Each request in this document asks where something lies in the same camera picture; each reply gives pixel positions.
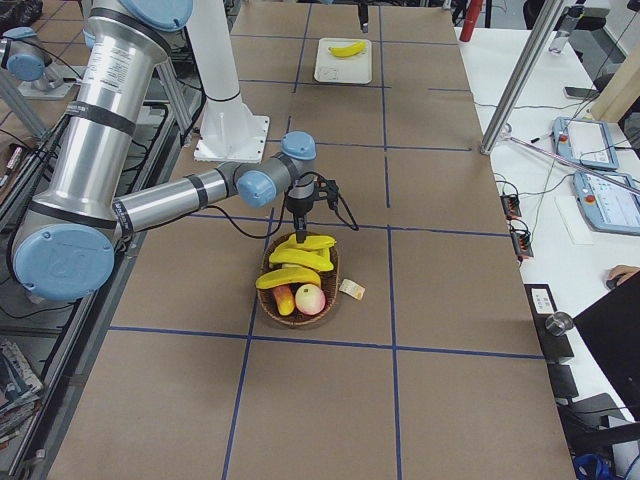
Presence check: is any paper price tag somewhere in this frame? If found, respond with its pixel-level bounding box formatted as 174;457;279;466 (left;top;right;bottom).
339;278;366;301

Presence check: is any lower teach pendant tablet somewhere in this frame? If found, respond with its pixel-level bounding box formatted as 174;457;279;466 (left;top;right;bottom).
573;172;639;236

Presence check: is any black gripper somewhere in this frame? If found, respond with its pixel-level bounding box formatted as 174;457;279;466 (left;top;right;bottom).
285;180;318;244

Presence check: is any woven brown basket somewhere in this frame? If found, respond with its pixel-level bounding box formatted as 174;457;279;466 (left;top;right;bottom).
255;233;339;328

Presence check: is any teach pendant tablet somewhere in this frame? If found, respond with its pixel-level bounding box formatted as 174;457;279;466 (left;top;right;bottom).
573;172;639;236
552;117;619;171

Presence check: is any red green apple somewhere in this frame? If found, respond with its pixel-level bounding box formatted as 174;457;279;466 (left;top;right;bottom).
294;284;326;316

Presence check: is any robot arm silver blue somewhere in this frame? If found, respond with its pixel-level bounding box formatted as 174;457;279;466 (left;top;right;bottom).
1;1;193;91
11;1;316;301

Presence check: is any aluminium frame post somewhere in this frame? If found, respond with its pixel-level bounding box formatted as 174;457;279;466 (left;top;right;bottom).
480;0;564;155

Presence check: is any orange yellow mango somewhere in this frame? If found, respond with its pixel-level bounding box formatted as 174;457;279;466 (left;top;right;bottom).
272;284;296;316

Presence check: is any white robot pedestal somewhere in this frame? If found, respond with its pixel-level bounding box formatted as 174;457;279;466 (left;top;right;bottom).
187;0;270;163

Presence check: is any stack of magazines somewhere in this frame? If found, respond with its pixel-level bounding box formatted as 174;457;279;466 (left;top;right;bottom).
1;337;44;448

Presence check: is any white bear tray plate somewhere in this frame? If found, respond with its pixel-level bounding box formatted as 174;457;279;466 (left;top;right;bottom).
314;37;372;85

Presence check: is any yellow banana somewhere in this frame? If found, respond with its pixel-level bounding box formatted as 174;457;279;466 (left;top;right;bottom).
328;41;367;58
274;233;336;252
255;267;321;290
269;248;334;272

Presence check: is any upper teach pendant tablet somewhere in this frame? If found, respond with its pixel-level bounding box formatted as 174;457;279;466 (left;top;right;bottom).
552;117;619;171

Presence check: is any red cylinder bottle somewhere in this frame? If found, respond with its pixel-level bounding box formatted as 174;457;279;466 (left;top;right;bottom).
459;0;484;43

